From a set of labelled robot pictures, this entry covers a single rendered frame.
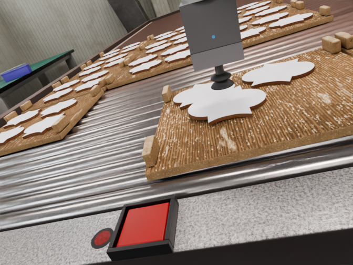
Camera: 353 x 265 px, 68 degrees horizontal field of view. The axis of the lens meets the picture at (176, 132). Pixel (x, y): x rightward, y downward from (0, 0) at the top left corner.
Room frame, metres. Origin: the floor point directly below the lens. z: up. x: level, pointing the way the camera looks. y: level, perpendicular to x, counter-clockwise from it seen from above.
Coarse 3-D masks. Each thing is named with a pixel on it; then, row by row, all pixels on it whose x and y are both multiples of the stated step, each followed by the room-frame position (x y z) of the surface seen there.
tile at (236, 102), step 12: (216, 96) 0.50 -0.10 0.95; (228, 96) 0.48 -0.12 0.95; (240, 96) 0.47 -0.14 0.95; (252, 96) 0.45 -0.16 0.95; (264, 96) 0.43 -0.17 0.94; (192, 108) 0.48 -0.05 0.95; (204, 108) 0.46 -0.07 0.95; (216, 108) 0.45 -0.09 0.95; (228, 108) 0.43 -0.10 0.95; (240, 108) 0.42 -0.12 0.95; (252, 108) 0.42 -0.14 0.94; (216, 120) 0.41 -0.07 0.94
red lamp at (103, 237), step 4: (104, 232) 0.28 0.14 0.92; (108, 232) 0.27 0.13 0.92; (100, 236) 0.27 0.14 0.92; (104, 236) 0.27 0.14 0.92; (108, 236) 0.27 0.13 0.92; (96, 240) 0.27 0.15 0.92; (100, 240) 0.26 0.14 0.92; (104, 240) 0.26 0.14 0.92; (96, 244) 0.26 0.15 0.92; (100, 244) 0.26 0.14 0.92
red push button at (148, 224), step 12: (168, 204) 0.27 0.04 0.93; (132, 216) 0.27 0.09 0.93; (144, 216) 0.26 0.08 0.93; (156, 216) 0.25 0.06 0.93; (132, 228) 0.25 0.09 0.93; (144, 228) 0.24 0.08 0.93; (156, 228) 0.24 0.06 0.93; (120, 240) 0.24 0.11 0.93; (132, 240) 0.23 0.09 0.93; (144, 240) 0.22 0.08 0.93; (156, 240) 0.22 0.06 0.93
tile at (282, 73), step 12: (252, 72) 0.58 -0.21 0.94; (264, 72) 0.55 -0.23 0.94; (276, 72) 0.53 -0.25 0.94; (288, 72) 0.50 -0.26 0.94; (300, 72) 0.48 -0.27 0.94; (312, 72) 0.48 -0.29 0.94; (252, 84) 0.51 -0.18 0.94; (264, 84) 0.50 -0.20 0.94; (276, 84) 0.48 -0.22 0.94; (288, 84) 0.46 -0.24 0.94
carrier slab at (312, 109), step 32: (320, 64) 0.50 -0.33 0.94; (352, 64) 0.45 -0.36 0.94; (288, 96) 0.42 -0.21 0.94; (320, 96) 0.38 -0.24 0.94; (352, 96) 0.34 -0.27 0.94; (160, 128) 0.48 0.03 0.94; (192, 128) 0.43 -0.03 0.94; (224, 128) 0.39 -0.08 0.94; (256, 128) 0.35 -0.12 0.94; (288, 128) 0.32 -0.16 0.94; (320, 128) 0.29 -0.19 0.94; (352, 128) 0.28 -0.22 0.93; (160, 160) 0.37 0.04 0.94; (192, 160) 0.33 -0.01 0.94; (224, 160) 0.32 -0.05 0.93
